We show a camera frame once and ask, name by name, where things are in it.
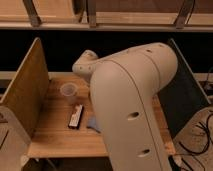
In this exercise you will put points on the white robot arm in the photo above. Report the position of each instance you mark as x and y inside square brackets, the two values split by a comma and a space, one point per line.
[122, 86]

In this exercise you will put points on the clear plastic cup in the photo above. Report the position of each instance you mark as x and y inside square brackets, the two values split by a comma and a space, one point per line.
[69, 89]

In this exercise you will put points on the black white rectangular bar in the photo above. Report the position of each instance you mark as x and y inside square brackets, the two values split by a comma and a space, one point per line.
[75, 118]

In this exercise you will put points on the right dark divider panel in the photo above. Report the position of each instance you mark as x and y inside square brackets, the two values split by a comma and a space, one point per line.
[183, 97]

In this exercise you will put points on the left wooden divider panel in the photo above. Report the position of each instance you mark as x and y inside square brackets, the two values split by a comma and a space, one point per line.
[23, 98]

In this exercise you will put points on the wooden shelf with brackets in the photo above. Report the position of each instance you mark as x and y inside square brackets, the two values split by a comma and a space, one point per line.
[108, 15]

